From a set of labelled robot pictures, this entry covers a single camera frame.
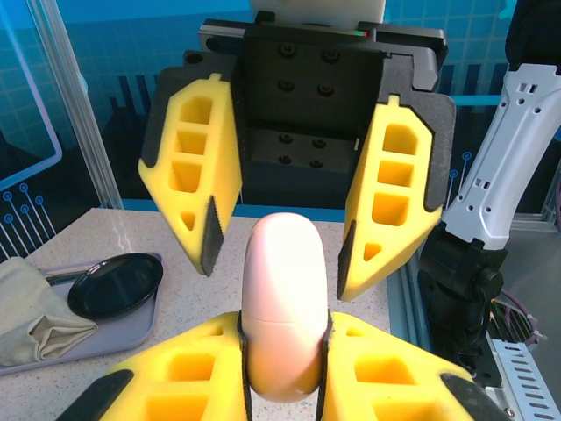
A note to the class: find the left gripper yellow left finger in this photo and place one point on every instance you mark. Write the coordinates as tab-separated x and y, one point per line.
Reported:
219	337

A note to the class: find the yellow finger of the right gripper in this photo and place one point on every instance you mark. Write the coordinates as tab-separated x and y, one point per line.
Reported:
361	206
219	153

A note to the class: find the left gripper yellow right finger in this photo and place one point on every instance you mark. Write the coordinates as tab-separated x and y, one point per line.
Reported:
350	346

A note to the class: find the pink earbud charging case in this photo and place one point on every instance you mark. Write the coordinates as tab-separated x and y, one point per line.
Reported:
285	285

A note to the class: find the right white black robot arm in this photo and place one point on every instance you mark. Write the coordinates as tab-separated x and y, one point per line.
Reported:
495	175

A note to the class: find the lavender plastic tray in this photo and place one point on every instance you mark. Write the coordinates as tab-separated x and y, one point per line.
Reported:
122	333

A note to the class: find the black round plate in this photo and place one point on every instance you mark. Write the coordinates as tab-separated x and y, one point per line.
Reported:
114	289

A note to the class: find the metal cutlery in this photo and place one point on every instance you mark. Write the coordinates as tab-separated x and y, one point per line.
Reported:
61	276

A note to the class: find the beige folded cloth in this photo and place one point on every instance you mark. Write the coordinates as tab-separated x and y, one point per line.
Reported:
30	316

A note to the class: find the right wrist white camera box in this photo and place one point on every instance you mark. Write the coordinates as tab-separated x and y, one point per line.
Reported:
315	9

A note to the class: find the aluminium frame post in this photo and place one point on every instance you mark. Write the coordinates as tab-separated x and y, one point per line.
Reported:
74	109

